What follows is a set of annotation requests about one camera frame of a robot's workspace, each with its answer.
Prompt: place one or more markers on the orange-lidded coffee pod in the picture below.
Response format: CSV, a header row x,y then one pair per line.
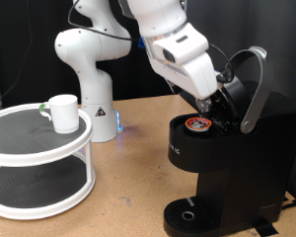
x,y
198,124

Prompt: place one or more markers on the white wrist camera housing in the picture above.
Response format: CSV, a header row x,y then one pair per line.
x,y
184,46

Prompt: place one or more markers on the black Keurig coffee machine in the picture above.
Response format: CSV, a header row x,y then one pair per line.
x,y
246,158

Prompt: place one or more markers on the black tape strip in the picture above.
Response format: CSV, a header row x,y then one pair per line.
x,y
264,227

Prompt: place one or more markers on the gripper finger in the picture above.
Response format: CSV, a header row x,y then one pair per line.
x,y
204,104
175,88

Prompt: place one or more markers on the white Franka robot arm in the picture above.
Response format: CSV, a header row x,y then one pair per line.
x,y
95,85

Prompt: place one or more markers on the white mug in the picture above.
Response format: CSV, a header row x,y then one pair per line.
x,y
65,115

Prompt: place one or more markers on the white two-tier turntable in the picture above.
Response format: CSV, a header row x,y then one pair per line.
x,y
36,158

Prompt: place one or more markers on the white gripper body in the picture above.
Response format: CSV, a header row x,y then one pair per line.
x,y
192,77

